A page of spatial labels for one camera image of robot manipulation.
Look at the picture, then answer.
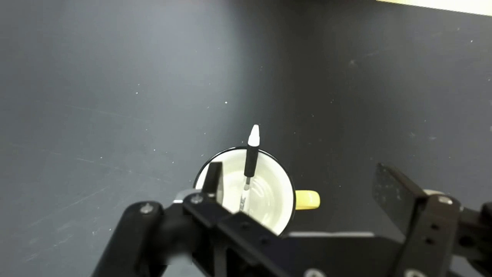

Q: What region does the black pen with white cap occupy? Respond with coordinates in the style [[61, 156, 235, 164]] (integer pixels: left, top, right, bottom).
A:
[[238, 123, 263, 207]]

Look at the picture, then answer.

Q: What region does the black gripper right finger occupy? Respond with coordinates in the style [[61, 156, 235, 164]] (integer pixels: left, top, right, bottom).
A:
[[372, 163, 492, 277]]

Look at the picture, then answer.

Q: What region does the yellow cup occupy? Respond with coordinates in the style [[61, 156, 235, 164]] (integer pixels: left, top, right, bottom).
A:
[[192, 146, 323, 236]]

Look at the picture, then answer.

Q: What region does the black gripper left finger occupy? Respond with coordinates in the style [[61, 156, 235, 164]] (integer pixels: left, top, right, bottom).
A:
[[91, 159, 309, 277]]

